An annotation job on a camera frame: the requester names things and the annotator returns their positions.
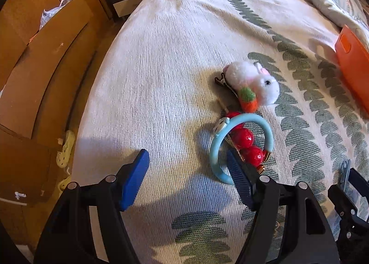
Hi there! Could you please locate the blue metal hair clip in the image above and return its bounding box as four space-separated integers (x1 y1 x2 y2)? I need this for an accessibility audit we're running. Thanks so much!
338 159 351 192

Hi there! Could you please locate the white croc shoe near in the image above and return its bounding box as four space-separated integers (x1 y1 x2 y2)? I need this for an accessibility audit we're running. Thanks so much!
57 175 71 196

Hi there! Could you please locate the white bunny carrot hair clip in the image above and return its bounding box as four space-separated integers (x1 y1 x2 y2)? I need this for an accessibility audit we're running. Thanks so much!
214 61 280 113

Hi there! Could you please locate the wooden wardrobe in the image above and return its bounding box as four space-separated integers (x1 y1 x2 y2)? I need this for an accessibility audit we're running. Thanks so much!
1 0 110 245

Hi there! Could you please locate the patterned bedspread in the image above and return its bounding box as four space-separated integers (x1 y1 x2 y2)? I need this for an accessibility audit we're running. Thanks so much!
73 0 368 263

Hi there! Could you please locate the white croc shoe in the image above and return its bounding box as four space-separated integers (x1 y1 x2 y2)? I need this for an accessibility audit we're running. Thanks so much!
57 175 71 196
56 130 76 169

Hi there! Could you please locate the red berry hair clip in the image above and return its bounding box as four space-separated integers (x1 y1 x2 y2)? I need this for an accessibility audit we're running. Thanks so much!
213 99 270 174

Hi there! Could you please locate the white croc shoe far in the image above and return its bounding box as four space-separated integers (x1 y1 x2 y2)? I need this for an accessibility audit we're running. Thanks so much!
56 130 76 169

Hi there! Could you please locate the light blue bracelet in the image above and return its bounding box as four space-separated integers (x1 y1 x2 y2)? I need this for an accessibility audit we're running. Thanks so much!
209 113 275 186

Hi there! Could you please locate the orange plastic basket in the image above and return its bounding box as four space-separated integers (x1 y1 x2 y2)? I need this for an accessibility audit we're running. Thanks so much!
335 25 369 113

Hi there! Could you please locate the plastic bag in drawer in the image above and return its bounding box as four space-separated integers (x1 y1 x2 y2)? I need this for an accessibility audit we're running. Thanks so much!
39 0 72 30

